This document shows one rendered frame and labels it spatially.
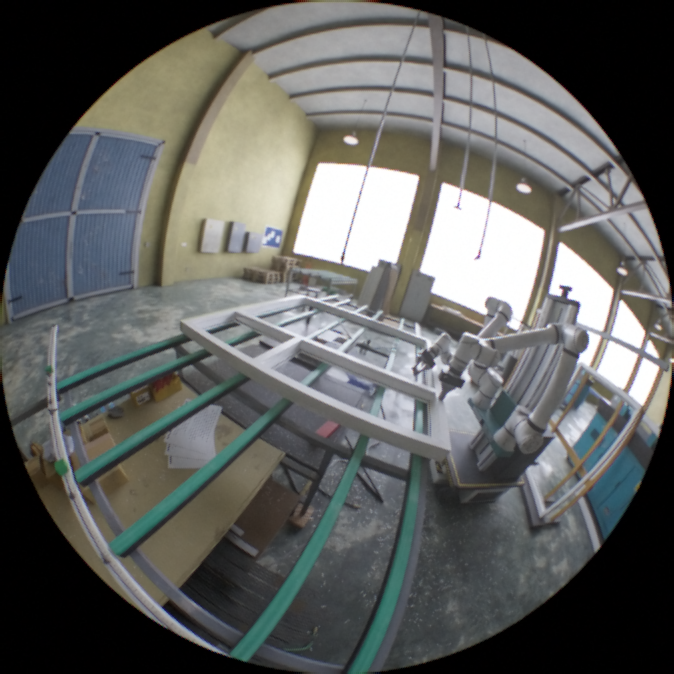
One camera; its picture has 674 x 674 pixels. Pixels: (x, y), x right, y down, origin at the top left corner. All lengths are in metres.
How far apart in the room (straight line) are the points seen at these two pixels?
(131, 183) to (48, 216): 2.27
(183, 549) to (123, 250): 6.05
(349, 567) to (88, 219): 6.76
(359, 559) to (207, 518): 0.98
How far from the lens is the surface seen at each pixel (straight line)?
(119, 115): 6.93
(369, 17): 7.64
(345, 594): 1.48
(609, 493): 4.12
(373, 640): 0.62
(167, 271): 6.45
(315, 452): 1.04
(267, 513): 1.18
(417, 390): 1.14
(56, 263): 6.22
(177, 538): 0.84
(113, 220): 6.21
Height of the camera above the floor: 1.42
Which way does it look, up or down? 21 degrees down
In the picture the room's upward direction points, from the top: 16 degrees clockwise
